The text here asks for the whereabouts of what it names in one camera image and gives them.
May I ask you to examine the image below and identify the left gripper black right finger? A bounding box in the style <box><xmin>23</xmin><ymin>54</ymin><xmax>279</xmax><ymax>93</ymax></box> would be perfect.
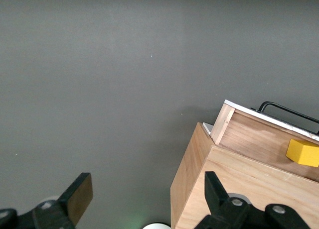
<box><xmin>194</xmin><ymin>171</ymin><xmax>253</xmax><ymax>229</ymax></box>

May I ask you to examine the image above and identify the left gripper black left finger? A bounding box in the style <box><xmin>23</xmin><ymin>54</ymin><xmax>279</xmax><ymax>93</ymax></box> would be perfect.
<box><xmin>33</xmin><ymin>172</ymin><xmax>94</xmax><ymax>229</ymax></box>

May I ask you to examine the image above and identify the white-fronted drawer with black handle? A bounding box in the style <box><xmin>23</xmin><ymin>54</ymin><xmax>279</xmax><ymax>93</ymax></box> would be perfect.
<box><xmin>211</xmin><ymin>99</ymin><xmax>319</xmax><ymax>184</ymax></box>

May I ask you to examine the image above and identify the yellow cube block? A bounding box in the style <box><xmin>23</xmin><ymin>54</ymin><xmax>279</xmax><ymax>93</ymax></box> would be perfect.
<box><xmin>285</xmin><ymin>138</ymin><xmax>319</xmax><ymax>168</ymax></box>

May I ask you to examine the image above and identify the wooden drawer cabinet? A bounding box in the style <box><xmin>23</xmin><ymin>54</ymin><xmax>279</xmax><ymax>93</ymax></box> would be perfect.
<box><xmin>169</xmin><ymin>122</ymin><xmax>319</xmax><ymax>229</ymax></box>

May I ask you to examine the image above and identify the white drawer front without handle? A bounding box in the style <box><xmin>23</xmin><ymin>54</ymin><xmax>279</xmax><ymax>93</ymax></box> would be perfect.
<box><xmin>202</xmin><ymin>122</ymin><xmax>215</xmax><ymax>137</ymax></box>

